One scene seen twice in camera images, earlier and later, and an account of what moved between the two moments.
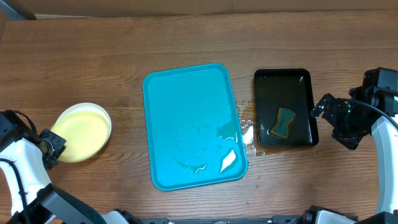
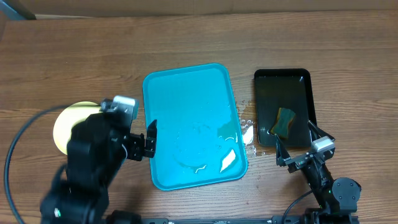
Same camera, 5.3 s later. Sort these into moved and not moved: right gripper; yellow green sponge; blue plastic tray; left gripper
Moved: left gripper; right gripper
Not moved: blue plastic tray; yellow green sponge
